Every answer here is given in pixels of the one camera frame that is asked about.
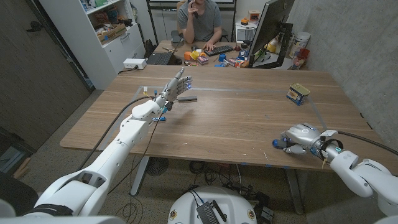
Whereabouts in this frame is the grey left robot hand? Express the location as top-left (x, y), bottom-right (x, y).
top-left (154, 67), bottom-right (193, 108)

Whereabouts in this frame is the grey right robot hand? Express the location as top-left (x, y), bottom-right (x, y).
top-left (272, 123), bottom-right (328, 156)

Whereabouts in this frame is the rectangular tin can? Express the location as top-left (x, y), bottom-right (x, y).
top-left (286, 82), bottom-right (311, 106)

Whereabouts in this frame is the dark metal bar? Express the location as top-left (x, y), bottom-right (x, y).
top-left (174, 95), bottom-right (198, 103)

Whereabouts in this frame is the black laptop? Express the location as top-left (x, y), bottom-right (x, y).
top-left (146, 51), bottom-right (174, 65)

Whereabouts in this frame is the white power strip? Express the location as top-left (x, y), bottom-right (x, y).
top-left (123, 58), bottom-right (147, 70)

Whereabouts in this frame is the black keyboard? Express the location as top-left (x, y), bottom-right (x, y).
top-left (204, 45), bottom-right (234, 57)

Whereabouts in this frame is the person in grey T-shirt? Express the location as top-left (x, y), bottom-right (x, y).
top-left (176, 0), bottom-right (222, 52)

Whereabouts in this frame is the red cup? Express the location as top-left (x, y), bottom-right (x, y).
top-left (292, 48), bottom-right (310, 70)

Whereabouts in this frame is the round black fan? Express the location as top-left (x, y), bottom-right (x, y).
top-left (145, 157), bottom-right (169, 177)

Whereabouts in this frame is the cardboard box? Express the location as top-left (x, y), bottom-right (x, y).
top-left (97, 23), bottom-right (127, 45)

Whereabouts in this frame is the white shelf cabinet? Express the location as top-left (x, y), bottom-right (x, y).
top-left (39, 0), bottom-right (146, 91)

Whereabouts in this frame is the white canister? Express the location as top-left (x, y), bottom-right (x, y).
top-left (289, 31), bottom-right (312, 59)

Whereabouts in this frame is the yellow bottle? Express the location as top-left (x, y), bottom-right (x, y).
top-left (267, 39), bottom-right (279, 54)

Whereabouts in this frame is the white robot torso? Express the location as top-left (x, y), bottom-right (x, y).
top-left (167, 185), bottom-right (258, 224)

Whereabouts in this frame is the black computer monitor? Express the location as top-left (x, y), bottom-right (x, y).
top-left (248, 0), bottom-right (295, 69)

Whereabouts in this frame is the black box on torso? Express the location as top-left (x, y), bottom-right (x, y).
top-left (195, 201), bottom-right (220, 224)

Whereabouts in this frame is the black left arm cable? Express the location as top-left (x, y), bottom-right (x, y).
top-left (76, 95), bottom-right (150, 172)

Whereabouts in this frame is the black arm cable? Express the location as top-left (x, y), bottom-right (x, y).
top-left (76, 95), bottom-right (150, 172)
top-left (336, 130), bottom-right (398, 156)

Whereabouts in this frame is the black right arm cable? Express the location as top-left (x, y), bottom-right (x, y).
top-left (336, 130), bottom-right (398, 156)

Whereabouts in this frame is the black door handle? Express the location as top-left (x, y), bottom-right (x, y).
top-left (26, 21), bottom-right (44, 33)

